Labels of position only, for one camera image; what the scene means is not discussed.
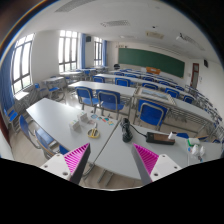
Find black and brown charger box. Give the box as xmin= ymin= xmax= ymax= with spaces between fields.
xmin=146 ymin=132 xmax=175 ymax=145

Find blue chair second row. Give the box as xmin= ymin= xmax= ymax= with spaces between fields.
xmin=75 ymin=86 xmax=98 ymax=107
xmin=133 ymin=99 xmax=168 ymax=130
xmin=96 ymin=89 xmax=124 ymax=116

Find left large window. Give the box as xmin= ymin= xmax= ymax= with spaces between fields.
xmin=11 ymin=34 xmax=34 ymax=94

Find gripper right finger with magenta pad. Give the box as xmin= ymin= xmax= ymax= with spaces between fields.
xmin=131 ymin=144 xmax=181 ymax=185

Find blue chair near left window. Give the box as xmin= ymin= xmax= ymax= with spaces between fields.
xmin=4 ymin=109 xmax=18 ymax=131

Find blue chair second row middle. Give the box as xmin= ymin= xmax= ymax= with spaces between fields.
xmin=96 ymin=89 xmax=124 ymax=116

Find colourful cards on desk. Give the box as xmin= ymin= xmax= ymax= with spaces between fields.
xmin=91 ymin=114 xmax=114 ymax=126

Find green chalkboard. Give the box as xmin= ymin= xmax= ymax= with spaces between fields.
xmin=118 ymin=48 xmax=185 ymax=78

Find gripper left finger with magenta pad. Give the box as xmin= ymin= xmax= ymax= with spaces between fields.
xmin=41 ymin=143 xmax=91 ymax=184

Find blue chair second row right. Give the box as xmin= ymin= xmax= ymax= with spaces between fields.
xmin=133 ymin=99 xmax=168 ymax=130

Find brown door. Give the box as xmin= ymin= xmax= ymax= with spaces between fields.
xmin=190 ymin=63 xmax=199 ymax=89

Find blue chair beside left desk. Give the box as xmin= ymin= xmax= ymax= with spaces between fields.
xmin=19 ymin=116 xmax=68 ymax=159

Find white box near cards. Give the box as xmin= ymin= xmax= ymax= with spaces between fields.
xmin=77 ymin=112 xmax=87 ymax=121

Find near left grey desk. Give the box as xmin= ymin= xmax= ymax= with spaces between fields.
xmin=27 ymin=98 xmax=118 ymax=163

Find second row grey desk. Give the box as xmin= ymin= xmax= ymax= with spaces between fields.
xmin=69 ymin=81 xmax=135 ymax=97

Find far window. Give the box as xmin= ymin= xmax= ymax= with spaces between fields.
xmin=94 ymin=37 xmax=102 ymax=66

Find blue curtain left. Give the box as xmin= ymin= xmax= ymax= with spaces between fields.
xmin=0 ymin=45 xmax=15 ymax=110

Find middle window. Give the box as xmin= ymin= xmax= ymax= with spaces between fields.
xmin=58 ymin=30 xmax=78 ymax=73

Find blue chair second row left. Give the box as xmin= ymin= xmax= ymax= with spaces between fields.
xmin=75 ymin=86 xmax=98 ymax=107

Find small white box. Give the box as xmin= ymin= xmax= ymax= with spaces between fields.
xmin=69 ymin=120 xmax=80 ymax=130

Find white and green items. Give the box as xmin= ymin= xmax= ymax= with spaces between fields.
xmin=187 ymin=138 xmax=205 ymax=162

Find black power strip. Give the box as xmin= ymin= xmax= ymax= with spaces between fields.
xmin=121 ymin=118 xmax=133 ymax=143

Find black power cable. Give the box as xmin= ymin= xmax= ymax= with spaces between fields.
xmin=128 ymin=123 xmax=149 ymax=139

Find near right grey desk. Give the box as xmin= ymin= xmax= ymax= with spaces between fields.
xmin=94 ymin=121 xmax=224 ymax=181

